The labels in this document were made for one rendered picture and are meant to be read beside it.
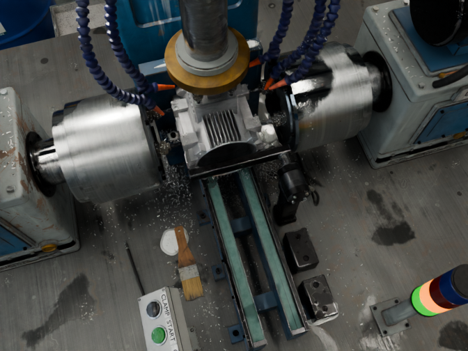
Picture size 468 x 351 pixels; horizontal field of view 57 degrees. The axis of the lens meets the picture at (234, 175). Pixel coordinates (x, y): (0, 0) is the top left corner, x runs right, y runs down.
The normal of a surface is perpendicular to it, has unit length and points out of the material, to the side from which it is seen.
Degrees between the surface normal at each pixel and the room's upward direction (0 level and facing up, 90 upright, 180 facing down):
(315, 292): 0
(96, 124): 6
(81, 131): 9
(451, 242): 0
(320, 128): 70
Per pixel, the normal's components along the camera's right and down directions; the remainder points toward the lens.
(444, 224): 0.00, -0.44
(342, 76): 0.10, -0.11
